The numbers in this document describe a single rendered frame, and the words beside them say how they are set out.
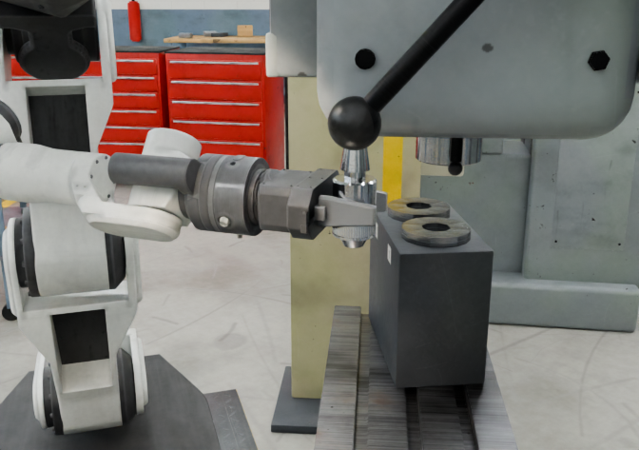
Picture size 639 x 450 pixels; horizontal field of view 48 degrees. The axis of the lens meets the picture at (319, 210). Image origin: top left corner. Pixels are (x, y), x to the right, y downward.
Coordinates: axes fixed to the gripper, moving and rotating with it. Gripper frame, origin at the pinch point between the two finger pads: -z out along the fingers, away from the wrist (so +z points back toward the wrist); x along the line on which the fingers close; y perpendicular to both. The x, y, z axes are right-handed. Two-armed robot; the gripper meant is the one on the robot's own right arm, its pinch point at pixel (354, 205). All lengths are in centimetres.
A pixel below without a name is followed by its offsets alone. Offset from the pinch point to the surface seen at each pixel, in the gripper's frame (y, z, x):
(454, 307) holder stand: 16.1, -10.0, 13.0
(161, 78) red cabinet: 39, 246, 394
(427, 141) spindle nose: -12.0, -10.9, -22.1
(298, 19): -20.2, -2.1, -24.4
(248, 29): 26, 343, 787
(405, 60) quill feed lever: -18.6, -11.3, -33.6
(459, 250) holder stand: 8.6, -10.2, 13.5
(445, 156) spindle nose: -11.1, -12.3, -22.5
